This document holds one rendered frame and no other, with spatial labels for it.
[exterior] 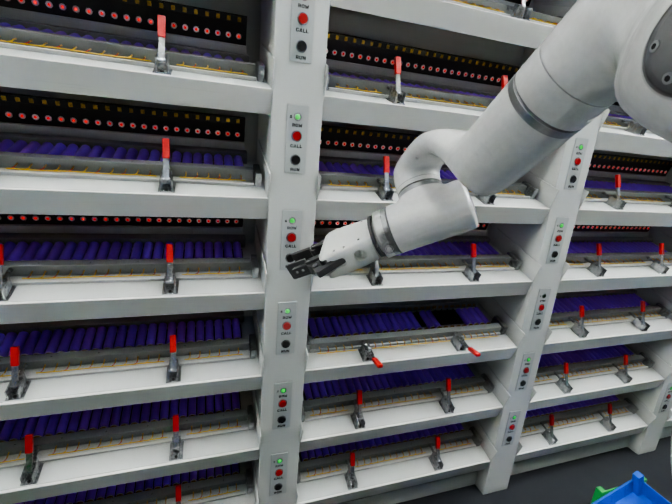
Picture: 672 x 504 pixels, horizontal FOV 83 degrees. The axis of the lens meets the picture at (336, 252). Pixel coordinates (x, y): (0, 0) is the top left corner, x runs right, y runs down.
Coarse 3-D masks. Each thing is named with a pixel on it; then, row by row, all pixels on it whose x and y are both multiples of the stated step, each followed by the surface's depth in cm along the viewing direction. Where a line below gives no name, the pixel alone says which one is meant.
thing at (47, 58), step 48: (0, 0) 66; (48, 0) 68; (96, 0) 70; (144, 0) 71; (0, 48) 58; (48, 48) 62; (96, 48) 64; (144, 48) 66; (192, 48) 75; (240, 48) 79; (144, 96) 63; (192, 96) 65; (240, 96) 67
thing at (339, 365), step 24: (504, 312) 110; (504, 336) 109; (312, 360) 89; (336, 360) 90; (360, 360) 92; (384, 360) 93; (408, 360) 95; (432, 360) 98; (456, 360) 101; (480, 360) 104
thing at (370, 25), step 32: (192, 0) 77; (224, 0) 79; (256, 0) 80; (256, 32) 82; (352, 32) 88; (384, 32) 90; (416, 32) 93; (448, 32) 95; (512, 64) 103; (64, 96) 75; (96, 96) 76; (256, 128) 87; (384, 128) 97; (256, 160) 89
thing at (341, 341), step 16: (352, 336) 95; (368, 336) 96; (384, 336) 97; (400, 336) 98; (416, 336) 100; (432, 336) 102; (448, 336) 104; (464, 336) 104; (496, 336) 107; (320, 352) 90
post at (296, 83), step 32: (288, 0) 64; (320, 0) 66; (288, 32) 66; (320, 32) 67; (288, 64) 67; (320, 64) 69; (288, 96) 69; (320, 96) 70; (320, 128) 72; (288, 192) 74; (256, 224) 91; (288, 288) 79; (288, 448) 91; (288, 480) 94
